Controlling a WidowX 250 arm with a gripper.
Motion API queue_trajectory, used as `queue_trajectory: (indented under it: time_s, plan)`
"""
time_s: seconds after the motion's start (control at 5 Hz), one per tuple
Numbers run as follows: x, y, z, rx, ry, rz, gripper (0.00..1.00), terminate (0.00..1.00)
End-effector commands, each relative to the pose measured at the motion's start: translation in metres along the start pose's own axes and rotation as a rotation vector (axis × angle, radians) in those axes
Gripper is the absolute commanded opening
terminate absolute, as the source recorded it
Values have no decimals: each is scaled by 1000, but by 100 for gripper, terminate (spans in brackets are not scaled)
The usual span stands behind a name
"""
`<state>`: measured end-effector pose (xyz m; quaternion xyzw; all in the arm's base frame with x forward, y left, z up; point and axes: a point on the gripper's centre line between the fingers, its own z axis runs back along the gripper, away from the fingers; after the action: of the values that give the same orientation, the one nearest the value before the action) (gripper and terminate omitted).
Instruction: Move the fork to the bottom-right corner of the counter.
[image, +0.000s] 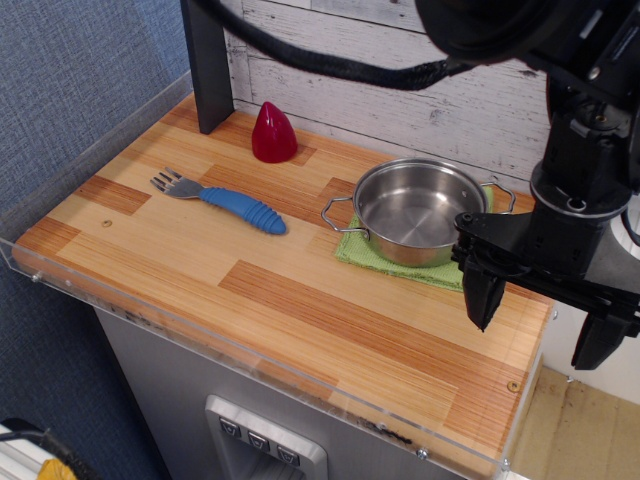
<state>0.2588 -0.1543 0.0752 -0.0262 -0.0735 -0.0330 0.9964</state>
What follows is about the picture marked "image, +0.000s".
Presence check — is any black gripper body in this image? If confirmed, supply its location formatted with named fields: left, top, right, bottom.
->
left=453, top=169, right=639, bottom=320

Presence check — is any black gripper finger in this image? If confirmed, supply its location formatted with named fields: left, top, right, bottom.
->
left=571, top=313, right=631, bottom=370
left=462, top=256, right=506, bottom=331

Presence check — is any blue handled metal fork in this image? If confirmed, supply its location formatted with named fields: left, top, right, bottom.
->
left=150, top=167, right=287, bottom=235

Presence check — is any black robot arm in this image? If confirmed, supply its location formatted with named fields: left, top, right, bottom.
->
left=417, top=1, right=639, bottom=370

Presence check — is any yellow object at corner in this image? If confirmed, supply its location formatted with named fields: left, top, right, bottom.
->
left=36, top=458, right=77, bottom=480

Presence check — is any stainless steel pot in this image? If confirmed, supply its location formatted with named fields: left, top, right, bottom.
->
left=321, top=158, right=516, bottom=268

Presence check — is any green cloth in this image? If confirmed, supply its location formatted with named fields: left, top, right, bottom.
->
left=334, top=184, right=495, bottom=293

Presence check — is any red cone shaped toy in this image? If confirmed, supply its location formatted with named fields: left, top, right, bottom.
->
left=252, top=102, right=298, bottom=163

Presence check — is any grey cabinet with dispenser panel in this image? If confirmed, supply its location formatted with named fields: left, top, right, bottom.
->
left=98, top=310, right=501, bottom=479

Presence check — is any clear acrylic guard rail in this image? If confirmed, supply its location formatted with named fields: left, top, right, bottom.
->
left=1, top=73, right=551, bottom=464

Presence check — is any black braided cable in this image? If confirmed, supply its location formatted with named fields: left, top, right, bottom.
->
left=192, top=0, right=469, bottom=92

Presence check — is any dark grey vertical post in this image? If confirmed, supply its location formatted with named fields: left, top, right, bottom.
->
left=180, top=0, right=235, bottom=134

